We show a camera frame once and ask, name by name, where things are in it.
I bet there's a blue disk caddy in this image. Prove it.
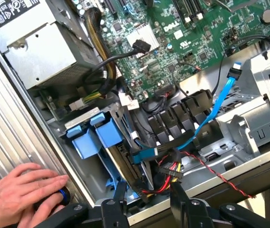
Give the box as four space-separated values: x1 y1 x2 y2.
66 125 127 193

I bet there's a bare person hand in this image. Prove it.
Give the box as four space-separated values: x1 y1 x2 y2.
0 162 70 228

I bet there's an open PC case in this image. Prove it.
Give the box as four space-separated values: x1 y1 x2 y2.
0 0 270 228

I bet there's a black plastic air shroud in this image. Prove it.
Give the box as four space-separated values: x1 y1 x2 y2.
146 89 223 149

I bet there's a silver metal drive cage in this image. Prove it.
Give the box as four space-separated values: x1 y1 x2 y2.
215 45 270 155

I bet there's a green motherboard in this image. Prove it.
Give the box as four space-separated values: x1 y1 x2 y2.
73 0 270 100

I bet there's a silver power supply unit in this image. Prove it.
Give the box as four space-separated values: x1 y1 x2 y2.
0 0 102 90

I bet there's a silver finned heat sink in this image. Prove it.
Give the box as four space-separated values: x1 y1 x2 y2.
126 25 159 57

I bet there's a black RAM slot bank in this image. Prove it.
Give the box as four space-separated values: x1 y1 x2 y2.
174 0 204 24

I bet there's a coin battery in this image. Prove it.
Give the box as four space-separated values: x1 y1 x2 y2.
261 9 270 24

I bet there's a red black twisted wire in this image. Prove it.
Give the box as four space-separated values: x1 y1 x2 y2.
181 151 254 199

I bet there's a black knob with blue ring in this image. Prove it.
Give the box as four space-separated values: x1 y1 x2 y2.
34 189 72 210

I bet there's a white wire plug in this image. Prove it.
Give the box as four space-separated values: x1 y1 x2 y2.
119 92 140 110

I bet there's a black wire with angled connector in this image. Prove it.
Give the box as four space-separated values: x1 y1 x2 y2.
85 39 151 79

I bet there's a braided power cable bundle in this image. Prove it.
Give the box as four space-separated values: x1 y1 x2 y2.
84 7 116 100

